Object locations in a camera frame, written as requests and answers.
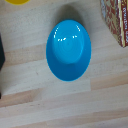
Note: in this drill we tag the red yellow snack box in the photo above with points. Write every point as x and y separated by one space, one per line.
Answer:
115 18

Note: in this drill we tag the yellow plastic bowl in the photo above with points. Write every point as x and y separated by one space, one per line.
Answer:
17 1

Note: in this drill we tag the blue plastic bowl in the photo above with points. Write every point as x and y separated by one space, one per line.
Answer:
68 50

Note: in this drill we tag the black fabric storage box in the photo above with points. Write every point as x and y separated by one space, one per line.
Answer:
1 56

